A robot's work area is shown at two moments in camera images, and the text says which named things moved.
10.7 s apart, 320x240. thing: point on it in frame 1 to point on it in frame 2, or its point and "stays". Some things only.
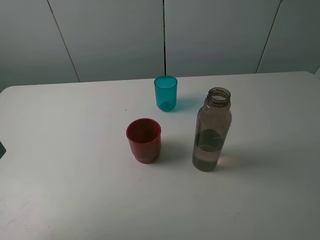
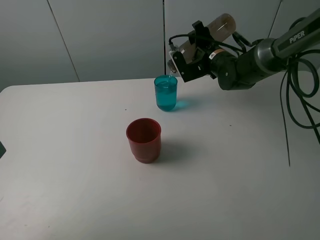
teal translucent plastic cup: x=166 y=88 stays
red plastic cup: x=144 y=136 stays
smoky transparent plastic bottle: x=213 y=122 to x=221 y=28
